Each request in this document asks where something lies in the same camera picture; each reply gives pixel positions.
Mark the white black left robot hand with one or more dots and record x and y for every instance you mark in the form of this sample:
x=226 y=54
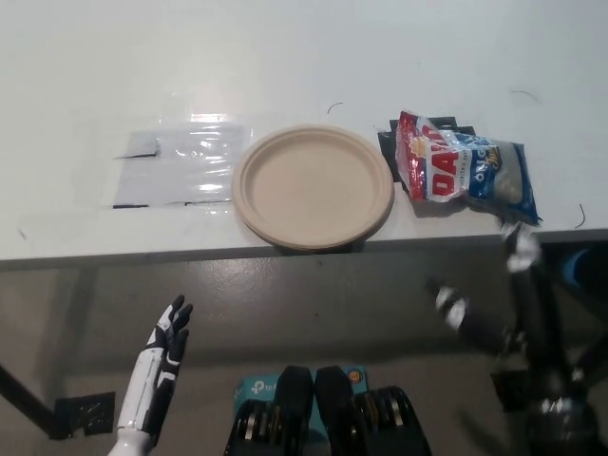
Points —
x=157 y=351

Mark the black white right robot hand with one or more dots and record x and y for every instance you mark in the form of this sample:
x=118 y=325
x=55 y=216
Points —
x=532 y=332

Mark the red blue sunflower seed bag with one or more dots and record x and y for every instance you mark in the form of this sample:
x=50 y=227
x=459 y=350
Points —
x=446 y=166

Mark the beige paper plate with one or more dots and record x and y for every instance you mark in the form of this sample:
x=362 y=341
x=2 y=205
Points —
x=313 y=187

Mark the black device with blue cap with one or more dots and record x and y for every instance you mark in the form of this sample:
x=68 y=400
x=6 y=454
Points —
x=577 y=266

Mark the teal router box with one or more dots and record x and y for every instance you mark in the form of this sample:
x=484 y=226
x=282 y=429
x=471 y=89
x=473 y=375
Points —
x=256 y=387

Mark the thin black thread curl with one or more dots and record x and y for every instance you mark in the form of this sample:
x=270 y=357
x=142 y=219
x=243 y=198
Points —
x=583 y=216
x=333 y=104
x=525 y=91

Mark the black table leg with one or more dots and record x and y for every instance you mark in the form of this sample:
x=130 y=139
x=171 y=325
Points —
x=28 y=399

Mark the clear plastic sheet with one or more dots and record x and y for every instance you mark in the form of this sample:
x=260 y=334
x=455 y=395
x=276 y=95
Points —
x=180 y=166

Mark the black tape patch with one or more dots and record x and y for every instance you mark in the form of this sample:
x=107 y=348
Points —
x=387 y=145

